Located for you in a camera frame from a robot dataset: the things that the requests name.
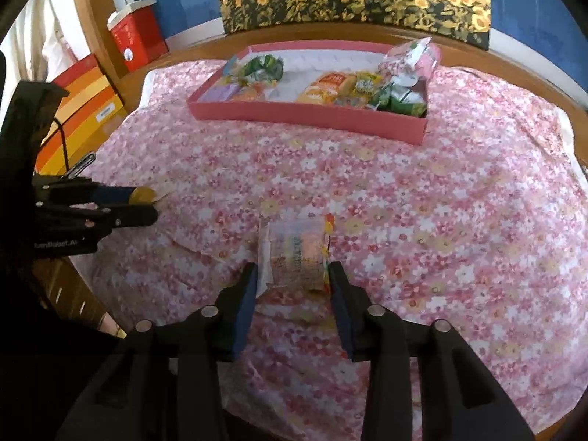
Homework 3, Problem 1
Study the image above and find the yellow jelly cup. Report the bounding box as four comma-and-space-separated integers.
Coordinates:
129, 186, 176, 206

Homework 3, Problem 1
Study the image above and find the red box white lid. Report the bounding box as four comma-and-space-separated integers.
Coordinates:
107, 0, 169, 73

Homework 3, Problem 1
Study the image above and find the black cable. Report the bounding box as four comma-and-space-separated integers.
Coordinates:
50, 117, 71, 176

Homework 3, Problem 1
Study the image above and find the small orange striped candy packet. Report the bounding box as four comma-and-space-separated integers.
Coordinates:
230, 83, 266, 102

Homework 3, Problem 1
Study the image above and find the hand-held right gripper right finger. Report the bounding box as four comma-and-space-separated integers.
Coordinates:
327, 261, 536, 441

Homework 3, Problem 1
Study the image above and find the pink cardboard box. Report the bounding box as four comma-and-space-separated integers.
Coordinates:
186, 40, 438, 147

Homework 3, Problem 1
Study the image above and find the white curtain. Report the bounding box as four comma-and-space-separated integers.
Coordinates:
4, 0, 81, 88

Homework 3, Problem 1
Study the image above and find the small green snack bag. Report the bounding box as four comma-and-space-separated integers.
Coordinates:
241, 54, 284, 82

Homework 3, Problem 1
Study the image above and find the orange striped box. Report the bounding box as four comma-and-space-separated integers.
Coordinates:
34, 53, 126, 175

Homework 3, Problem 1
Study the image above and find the sunflower painting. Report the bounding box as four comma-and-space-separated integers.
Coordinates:
214, 0, 492, 51

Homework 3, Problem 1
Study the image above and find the pink snack packet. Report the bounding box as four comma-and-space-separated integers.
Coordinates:
379, 38, 444, 80

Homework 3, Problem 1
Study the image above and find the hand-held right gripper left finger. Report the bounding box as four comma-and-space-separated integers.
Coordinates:
55, 261, 260, 441

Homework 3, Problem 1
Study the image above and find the clear snack packet colourful edge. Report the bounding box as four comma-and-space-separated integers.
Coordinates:
256, 214, 336, 297

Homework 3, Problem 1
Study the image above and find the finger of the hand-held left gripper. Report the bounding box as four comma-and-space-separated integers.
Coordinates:
39, 204, 159, 242
33, 177, 135, 211

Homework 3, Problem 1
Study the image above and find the clear candy packet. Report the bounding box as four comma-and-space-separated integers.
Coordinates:
223, 57, 244, 85

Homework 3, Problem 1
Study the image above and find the wooden platform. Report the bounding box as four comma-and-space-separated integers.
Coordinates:
32, 0, 588, 345

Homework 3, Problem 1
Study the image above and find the large orange rice cracker bag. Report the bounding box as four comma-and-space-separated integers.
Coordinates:
295, 72, 358, 105

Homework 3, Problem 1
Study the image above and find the large green snack bag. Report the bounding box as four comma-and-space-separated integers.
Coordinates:
370, 76, 429, 118

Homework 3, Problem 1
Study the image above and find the purple tin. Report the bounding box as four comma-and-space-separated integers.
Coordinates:
202, 80, 237, 102

